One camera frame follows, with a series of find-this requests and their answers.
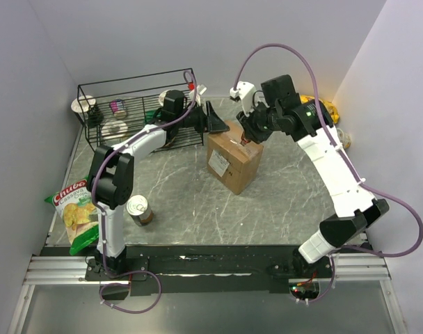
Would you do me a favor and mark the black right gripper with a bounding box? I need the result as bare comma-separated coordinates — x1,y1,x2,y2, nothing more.
237,100,282,145

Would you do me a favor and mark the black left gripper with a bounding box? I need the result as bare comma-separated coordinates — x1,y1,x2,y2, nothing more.
176,102,228,134

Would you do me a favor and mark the brown cardboard express box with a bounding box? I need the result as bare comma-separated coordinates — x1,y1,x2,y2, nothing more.
207,120,264,195

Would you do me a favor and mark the red black utility knife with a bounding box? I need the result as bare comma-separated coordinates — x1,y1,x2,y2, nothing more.
240,133,250,146

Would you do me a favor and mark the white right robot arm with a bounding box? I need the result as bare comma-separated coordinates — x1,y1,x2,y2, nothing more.
230,74,389,278

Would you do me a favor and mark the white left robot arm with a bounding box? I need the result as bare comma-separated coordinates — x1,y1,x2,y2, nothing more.
87,90,230,280

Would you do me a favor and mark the Chobani yogurt cup in rack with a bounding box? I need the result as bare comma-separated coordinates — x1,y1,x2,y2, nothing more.
158,90,170,106

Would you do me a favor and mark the yellow Lays chips bag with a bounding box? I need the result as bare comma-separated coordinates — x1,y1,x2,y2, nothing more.
300,95,340,124

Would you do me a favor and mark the Chobani yogurt cup right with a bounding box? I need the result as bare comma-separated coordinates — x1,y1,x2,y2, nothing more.
337,127,352,150

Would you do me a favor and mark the purple label small cup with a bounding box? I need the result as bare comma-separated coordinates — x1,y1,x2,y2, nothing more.
109,99,127,118

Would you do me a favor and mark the white round container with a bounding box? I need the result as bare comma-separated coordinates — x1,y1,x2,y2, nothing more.
101,120,128,141

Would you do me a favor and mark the silver tin can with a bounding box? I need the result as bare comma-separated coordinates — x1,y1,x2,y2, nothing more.
125,195,154,226

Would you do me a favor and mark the black cone object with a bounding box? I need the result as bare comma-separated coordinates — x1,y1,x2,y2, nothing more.
86,104,104,128

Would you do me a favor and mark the white paper cup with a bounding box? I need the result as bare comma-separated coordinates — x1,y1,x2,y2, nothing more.
70,95,97,122

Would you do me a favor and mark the green chips bag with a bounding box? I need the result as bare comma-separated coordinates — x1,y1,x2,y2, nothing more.
45,176,99,255

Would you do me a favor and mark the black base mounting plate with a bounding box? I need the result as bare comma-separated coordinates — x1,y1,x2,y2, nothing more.
85,245,332,296

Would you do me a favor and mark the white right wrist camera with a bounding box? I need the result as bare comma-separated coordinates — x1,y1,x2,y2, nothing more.
230,81,256,117

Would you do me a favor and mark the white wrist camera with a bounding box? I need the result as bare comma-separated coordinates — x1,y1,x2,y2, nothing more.
187,81,207,106
230,81,256,117

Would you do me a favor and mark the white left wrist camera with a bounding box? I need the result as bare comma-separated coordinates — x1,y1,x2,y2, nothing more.
187,81,207,106

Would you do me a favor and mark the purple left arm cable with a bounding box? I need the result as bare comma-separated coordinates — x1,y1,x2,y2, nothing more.
89,71,198,316

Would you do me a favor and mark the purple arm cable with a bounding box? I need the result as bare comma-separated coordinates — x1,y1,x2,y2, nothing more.
234,43,423,307
89,71,198,316

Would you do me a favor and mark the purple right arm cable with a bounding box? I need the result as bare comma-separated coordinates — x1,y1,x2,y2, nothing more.
234,43,423,307

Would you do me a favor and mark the black wire basket rack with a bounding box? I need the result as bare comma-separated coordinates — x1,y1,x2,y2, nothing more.
77,67,194,150

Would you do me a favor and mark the aluminium frame rail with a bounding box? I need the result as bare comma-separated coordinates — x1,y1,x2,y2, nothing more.
8,253,406,333

